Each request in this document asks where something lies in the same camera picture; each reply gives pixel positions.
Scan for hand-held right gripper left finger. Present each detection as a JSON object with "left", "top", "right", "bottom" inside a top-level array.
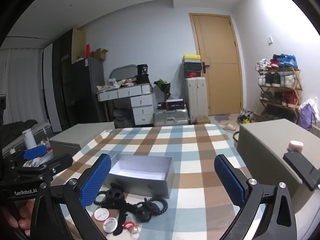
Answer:
[{"left": 27, "top": 153, "right": 112, "bottom": 240}]

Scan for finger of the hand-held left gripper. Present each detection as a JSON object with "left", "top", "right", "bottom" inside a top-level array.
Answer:
[
  {"left": 17, "top": 154, "right": 74, "bottom": 187},
  {"left": 23, "top": 147, "right": 48, "bottom": 160}
]

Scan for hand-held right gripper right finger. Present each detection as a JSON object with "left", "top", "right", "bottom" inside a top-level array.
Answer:
[{"left": 214, "top": 154, "right": 297, "bottom": 240}]

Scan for black spiral hair tie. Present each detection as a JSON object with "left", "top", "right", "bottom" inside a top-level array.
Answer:
[
  {"left": 94, "top": 190, "right": 110, "bottom": 205},
  {"left": 149, "top": 197, "right": 168, "bottom": 215}
]

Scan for small black hair claw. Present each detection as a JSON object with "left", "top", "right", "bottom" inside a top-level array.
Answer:
[
  {"left": 104, "top": 182, "right": 125, "bottom": 207},
  {"left": 135, "top": 198, "right": 162, "bottom": 222}
]

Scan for round white button badge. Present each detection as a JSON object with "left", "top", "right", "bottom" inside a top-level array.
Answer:
[
  {"left": 94, "top": 207, "right": 108, "bottom": 222},
  {"left": 102, "top": 219, "right": 121, "bottom": 233}
]

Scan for long black hair claw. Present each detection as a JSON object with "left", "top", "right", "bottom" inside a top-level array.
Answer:
[{"left": 101, "top": 200, "right": 140, "bottom": 237}]

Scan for silver cardboard box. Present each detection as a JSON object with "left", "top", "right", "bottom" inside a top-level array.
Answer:
[{"left": 105, "top": 154, "right": 174, "bottom": 198}]

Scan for small red-capped clear item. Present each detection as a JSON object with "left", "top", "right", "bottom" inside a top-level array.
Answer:
[{"left": 122, "top": 220, "right": 140, "bottom": 233}]

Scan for person's left hand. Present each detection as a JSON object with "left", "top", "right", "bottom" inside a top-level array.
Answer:
[{"left": 0, "top": 199, "right": 34, "bottom": 237}]

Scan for white bottle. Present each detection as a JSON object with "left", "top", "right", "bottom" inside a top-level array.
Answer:
[{"left": 22, "top": 129, "right": 37, "bottom": 150}]

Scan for black jacket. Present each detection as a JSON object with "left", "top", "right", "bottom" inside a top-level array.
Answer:
[{"left": 0, "top": 120, "right": 38, "bottom": 142}]

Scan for large grey storage box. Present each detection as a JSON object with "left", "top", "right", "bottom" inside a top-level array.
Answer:
[{"left": 236, "top": 119, "right": 320, "bottom": 198}]

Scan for checked tablecloth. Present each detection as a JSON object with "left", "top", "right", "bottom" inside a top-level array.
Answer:
[{"left": 50, "top": 124, "right": 298, "bottom": 240}]

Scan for pile of loose shoes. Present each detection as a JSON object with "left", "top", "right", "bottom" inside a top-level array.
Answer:
[{"left": 237, "top": 109, "right": 260, "bottom": 124}]

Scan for white curtain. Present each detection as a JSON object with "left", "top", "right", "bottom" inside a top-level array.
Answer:
[{"left": 0, "top": 47, "right": 48, "bottom": 125}]

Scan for black phone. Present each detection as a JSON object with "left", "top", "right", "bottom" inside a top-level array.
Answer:
[{"left": 283, "top": 151, "right": 320, "bottom": 192}]

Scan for small pink round case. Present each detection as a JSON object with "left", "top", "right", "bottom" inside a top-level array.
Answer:
[{"left": 289, "top": 141, "right": 304, "bottom": 152}]

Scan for black fridge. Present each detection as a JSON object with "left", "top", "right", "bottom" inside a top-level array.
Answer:
[{"left": 61, "top": 57, "right": 105, "bottom": 128}]

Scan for dark tall wardrobe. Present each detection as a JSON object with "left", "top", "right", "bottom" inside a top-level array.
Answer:
[{"left": 51, "top": 29, "right": 87, "bottom": 130}]

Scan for silver ribbed suitcase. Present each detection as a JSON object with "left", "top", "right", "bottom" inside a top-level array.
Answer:
[{"left": 153, "top": 109, "right": 189, "bottom": 127}]

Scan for white dresser desk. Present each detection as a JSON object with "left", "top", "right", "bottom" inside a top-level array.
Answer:
[{"left": 97, "top": 84, "right": 154, "bottom": 126}]

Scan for white upright suitcase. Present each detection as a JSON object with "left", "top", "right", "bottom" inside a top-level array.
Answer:
[{"left": 184, "top": 77, "right": 208, "bottom": 124}]

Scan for black box with red stripe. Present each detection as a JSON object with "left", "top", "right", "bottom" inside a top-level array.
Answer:
[{"left": 166, "top": 99, "right": 185, "bottom": 110}]

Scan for clutter of small desk things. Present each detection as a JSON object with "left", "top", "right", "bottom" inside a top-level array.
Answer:
[{"left": 97, "top": 78, "right": 137, "bottom": 90}]

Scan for purple bag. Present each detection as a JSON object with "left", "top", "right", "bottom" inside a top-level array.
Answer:
[{"left": 297, "top": 102, "right": 317, "bottom": 130}]

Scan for grey arched mirror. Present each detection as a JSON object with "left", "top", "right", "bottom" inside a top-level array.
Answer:
[{"left": 109, "top": 64, "right": 138, "bottom": 80}]

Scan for rows of sneakers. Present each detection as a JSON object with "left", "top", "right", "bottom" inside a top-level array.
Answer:
[{"left": 255, "top": 54, "right": 299, "bottom": 119}]

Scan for black wrapped bouquet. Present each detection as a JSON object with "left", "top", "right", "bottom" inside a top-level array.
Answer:
[{"left": 154, "top": 79, "right": 172, "bottom": 100}]

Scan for black paper bag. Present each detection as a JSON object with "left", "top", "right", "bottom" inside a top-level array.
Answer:
[{"left": 136, "top": 64, "right": 150, "bottom": 85}]

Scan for open cardboard box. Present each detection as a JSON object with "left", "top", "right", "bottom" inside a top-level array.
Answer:
[{"left": 90, "top": 48, "right": 109, "bottom": 61}]

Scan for wooden shoe rack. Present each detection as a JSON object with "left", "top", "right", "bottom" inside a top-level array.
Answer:
[{"left": 257, "top": 67, "right": 303, "bottom": 123}]

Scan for flat cardboard sheet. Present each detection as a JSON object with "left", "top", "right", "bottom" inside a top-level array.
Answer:
[{"left": 71, "top": 28, "right": 87, "bottom": 64}]

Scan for wooden door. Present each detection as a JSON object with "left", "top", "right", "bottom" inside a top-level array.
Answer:
[{"left": 189, "top": 12, "right": 244, "bottom": 117}]

